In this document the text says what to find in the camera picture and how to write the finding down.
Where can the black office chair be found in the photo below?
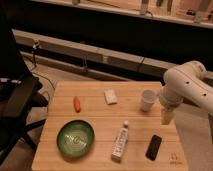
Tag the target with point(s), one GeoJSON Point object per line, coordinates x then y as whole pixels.
{"type": "Point", "coordinates": [19, 92]}

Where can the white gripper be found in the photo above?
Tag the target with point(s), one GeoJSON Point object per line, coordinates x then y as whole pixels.
{"type": "Point", "coordinates": [169, 99]}

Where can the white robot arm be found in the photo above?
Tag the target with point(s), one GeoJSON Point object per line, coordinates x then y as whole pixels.
{"type": "Point", "coordinates": [185, 81]}

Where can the green ceramic bowl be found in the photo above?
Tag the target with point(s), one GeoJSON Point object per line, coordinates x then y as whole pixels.
{"type": "Point", "coordinates": [75, 139]}

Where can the orange carrot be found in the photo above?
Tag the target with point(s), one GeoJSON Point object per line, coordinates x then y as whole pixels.
{"type": "Point", "coordinates": [76, 104]}

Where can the white sponge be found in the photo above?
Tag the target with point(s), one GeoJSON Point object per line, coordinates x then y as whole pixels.
{"type": "Point", "coordinates": [110, 96]}

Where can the white paper cup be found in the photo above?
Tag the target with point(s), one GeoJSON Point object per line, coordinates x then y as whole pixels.
{"type": "Point", "coordinates": [148, 98]}

